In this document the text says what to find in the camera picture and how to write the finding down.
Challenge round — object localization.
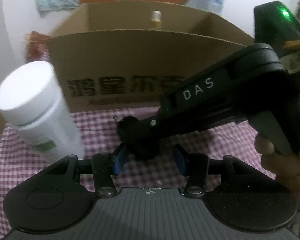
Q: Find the green dropper bottle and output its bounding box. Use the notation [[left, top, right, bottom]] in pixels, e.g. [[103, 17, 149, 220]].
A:
[[151, 10, 162, 29]]

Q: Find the gold lid dark jar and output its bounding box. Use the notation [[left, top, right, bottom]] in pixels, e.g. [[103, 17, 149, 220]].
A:
[[119, 129, 169, 164]]

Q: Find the person's right hand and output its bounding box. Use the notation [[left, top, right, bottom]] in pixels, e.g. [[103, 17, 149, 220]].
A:
[[255, 134, 300, 201]]

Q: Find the brown cardboard box with print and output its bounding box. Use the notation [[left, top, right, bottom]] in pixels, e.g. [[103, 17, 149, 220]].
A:
[[47, 0, 254, 112]]

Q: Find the purple checkered tablecloth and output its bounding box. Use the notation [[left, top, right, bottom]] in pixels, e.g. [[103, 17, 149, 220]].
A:
[[0, 107, 275, 239]]

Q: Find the white cylindrical bottle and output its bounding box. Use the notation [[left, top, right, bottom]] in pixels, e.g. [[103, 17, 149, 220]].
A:
[[0, 61, 84, 163]]

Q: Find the red gift bag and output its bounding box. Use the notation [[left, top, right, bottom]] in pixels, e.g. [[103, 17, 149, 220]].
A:
[[25, 31, 50, 63]]

